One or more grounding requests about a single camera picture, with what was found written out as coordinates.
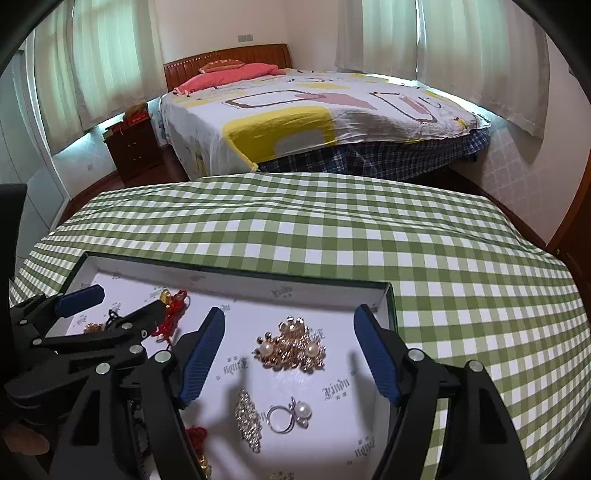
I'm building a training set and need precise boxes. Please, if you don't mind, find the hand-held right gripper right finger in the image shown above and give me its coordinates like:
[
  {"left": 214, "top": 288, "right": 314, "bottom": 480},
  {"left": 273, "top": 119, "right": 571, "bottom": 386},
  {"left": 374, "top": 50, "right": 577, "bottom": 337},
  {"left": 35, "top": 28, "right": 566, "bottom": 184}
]
[{"left": 353, "top": 305, "right": 532, "bottom": 480}]

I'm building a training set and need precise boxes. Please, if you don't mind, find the white curtain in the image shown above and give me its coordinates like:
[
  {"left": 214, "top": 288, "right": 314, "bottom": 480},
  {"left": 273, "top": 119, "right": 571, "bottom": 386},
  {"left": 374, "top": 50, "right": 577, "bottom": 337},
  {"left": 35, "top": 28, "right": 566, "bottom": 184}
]
[
  {"left": 33, "top": 4, "right": 86, "bottom": 139},
  {"left": 335, "top": 0, "right": 419, "bottom": 80},
  {"left": 414, "top": 0, "right": 551, "bottom": 138},
  {"left": 69, "top": 0, "right": 162, "bottom": 118}
]

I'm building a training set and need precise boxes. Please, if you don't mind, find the silver rhinestone brooch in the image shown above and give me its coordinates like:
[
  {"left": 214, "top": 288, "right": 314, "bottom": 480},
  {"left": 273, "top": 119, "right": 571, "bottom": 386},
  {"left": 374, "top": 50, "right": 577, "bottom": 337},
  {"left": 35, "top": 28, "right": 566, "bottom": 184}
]
[{"left": 235, "top": 389, "right": 265, "bottom": 453}]

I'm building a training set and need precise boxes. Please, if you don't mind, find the glass sliding wardrobe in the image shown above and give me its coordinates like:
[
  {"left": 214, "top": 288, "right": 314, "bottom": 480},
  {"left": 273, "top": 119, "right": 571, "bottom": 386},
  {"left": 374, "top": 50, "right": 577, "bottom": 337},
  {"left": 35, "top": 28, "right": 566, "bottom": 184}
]
[{"left": 0, "top": 46, "right": 71, "bottom": 232}]

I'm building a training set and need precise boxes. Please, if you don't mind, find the green checkered tablecloth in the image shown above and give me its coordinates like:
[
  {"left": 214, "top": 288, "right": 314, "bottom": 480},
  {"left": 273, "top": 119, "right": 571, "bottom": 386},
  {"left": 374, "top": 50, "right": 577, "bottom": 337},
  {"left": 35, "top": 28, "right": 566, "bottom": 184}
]
[{"left": 9, "top": 173, "right": 580, "bottom": 480}]

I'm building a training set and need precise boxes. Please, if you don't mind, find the person's left hand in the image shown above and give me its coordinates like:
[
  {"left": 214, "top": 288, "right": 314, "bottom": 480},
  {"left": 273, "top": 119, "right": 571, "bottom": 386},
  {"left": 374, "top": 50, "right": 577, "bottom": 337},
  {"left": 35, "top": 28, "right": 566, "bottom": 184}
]
[{"left": 0, "top": 424, "right": 50, "bottom": 457}]

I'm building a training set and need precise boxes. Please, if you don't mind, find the dark wooden nightstand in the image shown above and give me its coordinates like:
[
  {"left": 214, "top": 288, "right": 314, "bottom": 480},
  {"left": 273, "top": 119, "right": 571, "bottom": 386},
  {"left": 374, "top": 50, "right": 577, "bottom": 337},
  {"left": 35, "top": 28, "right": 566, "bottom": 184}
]
[{"left": 105, "top": 120, "right": 164, "bottom": 182}]

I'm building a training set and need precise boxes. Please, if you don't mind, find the wooden bed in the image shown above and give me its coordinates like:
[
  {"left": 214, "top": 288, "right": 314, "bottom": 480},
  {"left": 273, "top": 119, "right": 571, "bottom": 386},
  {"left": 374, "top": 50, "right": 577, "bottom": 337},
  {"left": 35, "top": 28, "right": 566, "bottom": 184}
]
[{"left": 159, "top": 43, "right": 490, "bottom": 183}]

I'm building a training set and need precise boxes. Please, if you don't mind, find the white shallow jewelry box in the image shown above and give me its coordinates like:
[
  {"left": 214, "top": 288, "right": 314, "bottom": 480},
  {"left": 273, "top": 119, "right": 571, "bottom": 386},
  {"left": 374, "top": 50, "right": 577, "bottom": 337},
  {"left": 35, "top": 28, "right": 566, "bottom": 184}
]
[{"left": 41, "top": 251, "right": 398, "bottom": 480}]

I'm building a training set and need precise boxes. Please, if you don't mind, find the black upright object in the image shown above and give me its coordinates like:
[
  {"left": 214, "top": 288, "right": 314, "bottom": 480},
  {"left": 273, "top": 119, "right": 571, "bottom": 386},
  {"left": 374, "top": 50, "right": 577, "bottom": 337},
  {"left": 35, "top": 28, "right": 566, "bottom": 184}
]
[{"left": 0, "top": 184, "right": 27, "bottom": 296}]

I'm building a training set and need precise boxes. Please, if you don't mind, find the pink pillow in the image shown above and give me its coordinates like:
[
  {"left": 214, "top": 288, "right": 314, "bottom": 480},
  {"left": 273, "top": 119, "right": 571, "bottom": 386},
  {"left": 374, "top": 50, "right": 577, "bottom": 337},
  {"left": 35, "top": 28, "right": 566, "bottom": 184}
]
[{"left": 174, "top": 62, "right": 287, "bottom": 94}]

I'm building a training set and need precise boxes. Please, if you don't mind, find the wooden door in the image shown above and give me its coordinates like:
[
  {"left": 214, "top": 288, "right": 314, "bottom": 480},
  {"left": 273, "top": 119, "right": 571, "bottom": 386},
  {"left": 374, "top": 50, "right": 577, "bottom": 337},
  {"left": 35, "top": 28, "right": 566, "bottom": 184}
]
[{"left": 546, "top": 152, "right": 591, "bottom": 282}]

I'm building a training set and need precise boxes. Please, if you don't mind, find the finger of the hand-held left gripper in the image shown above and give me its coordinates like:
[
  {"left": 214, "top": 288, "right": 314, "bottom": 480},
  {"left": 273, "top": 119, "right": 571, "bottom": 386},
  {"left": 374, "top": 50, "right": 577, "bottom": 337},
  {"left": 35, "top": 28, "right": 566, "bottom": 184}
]
[
  {"left": 30, "top": 302, "right": 168, "bottom": 365},
  {"left": 10, "top": 284, "right": 105, "bottom": 340}
]

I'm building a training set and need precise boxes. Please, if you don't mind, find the blue plaid bed sheet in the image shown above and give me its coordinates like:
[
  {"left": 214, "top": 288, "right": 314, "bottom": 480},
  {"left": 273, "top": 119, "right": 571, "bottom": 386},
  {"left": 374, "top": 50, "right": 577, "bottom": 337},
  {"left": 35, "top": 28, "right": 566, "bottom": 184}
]
[{"left": 256, "top": 128, "right": 490, "bottom": 182}]

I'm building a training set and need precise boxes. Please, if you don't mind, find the patterned white yellow bedsheet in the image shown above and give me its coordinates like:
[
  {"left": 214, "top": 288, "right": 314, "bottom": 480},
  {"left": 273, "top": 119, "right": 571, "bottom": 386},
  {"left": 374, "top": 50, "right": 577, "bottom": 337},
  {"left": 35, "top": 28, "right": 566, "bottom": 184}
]
[{"left": 159, "top": 68, "right": 483, "bottom": 181}]

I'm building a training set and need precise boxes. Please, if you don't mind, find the red knotted charm with gold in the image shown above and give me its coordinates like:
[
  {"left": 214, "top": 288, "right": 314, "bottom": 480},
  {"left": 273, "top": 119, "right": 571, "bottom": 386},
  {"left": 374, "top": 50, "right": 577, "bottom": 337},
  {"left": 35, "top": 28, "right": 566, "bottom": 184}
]
[
  {"left": 154, "top": 288, "right": 192, "bottom": 348},
  {"left": 185, "top": 426, "right": 214, "bottom": 480}
]

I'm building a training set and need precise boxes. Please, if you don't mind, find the gold pearl brooch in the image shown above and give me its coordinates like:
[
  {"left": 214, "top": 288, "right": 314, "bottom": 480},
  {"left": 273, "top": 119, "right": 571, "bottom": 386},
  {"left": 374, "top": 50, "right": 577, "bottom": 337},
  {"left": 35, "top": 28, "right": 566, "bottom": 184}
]
[{"left": 253, "top": 316, "right": 327, "bottom": 374}]

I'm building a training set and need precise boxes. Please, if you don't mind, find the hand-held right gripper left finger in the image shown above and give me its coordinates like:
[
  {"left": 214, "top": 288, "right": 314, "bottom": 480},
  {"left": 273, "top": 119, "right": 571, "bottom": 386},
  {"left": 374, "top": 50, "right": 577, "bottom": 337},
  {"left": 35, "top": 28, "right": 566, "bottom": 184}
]
[{"left": 48, "top": 307, "right": 226, "bottom": 480}]

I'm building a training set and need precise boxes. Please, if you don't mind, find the silver pearl ring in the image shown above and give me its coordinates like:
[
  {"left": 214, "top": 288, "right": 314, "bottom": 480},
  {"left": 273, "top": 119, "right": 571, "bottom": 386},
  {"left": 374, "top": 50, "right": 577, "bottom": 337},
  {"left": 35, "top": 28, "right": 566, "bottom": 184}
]
[{"left": 264, "top": 397, "right": 311, "bottom": 435}]

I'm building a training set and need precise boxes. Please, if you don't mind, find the orange patterned cushion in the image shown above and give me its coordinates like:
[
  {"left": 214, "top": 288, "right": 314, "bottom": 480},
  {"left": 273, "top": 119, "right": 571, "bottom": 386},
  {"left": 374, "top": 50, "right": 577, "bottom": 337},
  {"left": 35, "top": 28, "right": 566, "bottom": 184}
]
[{"left": 198, "top": 59, "right": 245, "bottom": 73}]

